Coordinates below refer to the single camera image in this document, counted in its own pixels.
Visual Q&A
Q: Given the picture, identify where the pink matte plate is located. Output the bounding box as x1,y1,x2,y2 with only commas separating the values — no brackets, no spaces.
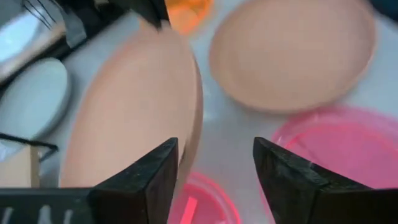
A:
58,23,205,200

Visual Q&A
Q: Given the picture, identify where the beige matte plate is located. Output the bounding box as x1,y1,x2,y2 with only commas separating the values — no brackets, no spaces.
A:
208,0,377,114

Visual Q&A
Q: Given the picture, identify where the black metal shelf leg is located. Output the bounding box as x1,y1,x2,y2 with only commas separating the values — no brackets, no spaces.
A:
0,133,60,162

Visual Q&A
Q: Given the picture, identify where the wooden shelf board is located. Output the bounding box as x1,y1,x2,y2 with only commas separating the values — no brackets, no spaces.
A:
0,145,41,189

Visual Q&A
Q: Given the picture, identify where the pale grey matte plate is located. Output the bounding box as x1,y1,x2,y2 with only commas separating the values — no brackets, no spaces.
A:
0,57,72,141

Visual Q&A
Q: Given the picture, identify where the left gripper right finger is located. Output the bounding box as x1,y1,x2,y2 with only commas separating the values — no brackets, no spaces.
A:
252,136,398,224

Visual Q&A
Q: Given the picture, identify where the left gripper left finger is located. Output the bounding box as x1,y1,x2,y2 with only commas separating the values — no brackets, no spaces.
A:
0,136,180,224

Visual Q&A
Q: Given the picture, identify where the orange translucent plate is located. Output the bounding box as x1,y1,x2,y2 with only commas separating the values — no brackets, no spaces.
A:
164,0,215,35

